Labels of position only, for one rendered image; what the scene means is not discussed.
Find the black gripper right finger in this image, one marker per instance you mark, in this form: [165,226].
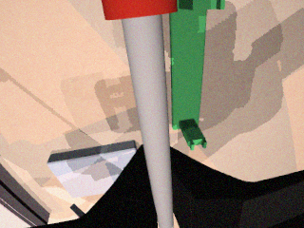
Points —
[203,197]

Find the grey tapered pin with red cap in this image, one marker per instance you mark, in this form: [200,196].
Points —
[143,34]

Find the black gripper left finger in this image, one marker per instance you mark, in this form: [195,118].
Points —
[127,204]

